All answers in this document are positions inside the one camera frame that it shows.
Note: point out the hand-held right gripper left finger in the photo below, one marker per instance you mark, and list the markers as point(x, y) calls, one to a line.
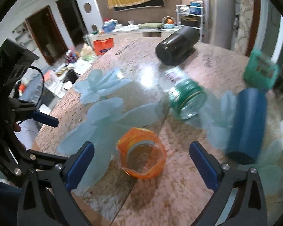
point(81, 167)

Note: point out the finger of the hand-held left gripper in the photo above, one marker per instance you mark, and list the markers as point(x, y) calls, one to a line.
point(46, 119)
point(44, 159)

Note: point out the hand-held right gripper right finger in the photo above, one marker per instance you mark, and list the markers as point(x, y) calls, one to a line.
point(202, 167)

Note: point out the orange transparent cup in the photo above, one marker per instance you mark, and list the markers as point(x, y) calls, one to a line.
point(141, 153)

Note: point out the blue cup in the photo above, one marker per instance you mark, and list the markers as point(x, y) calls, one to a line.
point(247, 124)

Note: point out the teal plastic cup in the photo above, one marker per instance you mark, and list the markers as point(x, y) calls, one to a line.
point(260, 69)

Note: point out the person's left hand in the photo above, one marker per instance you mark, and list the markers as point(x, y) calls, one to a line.
point(17, 127)

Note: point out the black bag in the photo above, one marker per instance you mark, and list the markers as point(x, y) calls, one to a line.
point(72, 75)

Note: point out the brown wooden door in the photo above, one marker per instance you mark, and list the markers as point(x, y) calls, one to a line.
point(46, 37)

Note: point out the person's dark blue trousers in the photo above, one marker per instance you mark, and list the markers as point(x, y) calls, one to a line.
point(2, 204)

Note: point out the white papers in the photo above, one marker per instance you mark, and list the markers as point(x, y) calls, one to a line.
point(82, 66)

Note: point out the clear bottle with green label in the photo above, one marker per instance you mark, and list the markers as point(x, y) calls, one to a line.
point(186, 96)

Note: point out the pale green cloth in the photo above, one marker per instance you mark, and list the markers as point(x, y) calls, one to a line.
point(87, 53)

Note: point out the orange box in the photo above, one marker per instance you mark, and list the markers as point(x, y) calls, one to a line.
point(103, 46)

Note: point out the blue and white container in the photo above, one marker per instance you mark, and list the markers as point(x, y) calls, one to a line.
point(109, 24)

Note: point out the black cylinder bottle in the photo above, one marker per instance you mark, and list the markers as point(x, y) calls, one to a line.
point(176, 46)

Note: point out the white low cabinet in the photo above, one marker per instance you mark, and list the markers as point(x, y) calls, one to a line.
point(141, 31)

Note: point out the green folded cloth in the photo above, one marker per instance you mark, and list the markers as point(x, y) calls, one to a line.
point(151, 25)

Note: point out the bowl of fruit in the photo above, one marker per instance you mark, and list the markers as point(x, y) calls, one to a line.
point(169, 22)

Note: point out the silver metal column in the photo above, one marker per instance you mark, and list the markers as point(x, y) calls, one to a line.
point(218, 14)

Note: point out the patterned curtain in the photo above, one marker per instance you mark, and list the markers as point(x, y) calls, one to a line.
point(245, 16)

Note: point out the blue box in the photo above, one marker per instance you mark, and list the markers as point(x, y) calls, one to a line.
point(197, 10)

